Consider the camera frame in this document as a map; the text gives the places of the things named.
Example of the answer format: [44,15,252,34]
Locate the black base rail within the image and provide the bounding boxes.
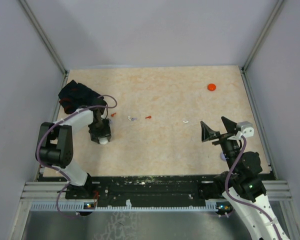
[65,175,222,208]

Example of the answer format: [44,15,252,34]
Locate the black cloth pouch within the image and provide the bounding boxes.
[58,80,107,115]

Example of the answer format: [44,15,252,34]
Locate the purple earbud case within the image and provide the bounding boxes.
[220,152,226,161]

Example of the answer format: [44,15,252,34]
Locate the white cable duct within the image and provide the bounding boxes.
[29,200,225,213]

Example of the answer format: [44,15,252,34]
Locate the orange earbud case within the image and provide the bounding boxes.
[207,83,217,92]

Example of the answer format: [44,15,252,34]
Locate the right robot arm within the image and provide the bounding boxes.
[200,116,289,240]

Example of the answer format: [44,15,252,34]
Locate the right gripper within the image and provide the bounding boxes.
[200,115,241,173]

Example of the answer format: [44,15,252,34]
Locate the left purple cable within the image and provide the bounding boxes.
[37,94,118,220]

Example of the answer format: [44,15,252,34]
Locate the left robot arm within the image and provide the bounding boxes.
[35,108,112,199]

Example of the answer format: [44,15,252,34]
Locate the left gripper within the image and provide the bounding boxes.
[89,117,112,143]

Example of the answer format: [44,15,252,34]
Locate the white earbud charging case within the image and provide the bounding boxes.
[98,137,109,145]

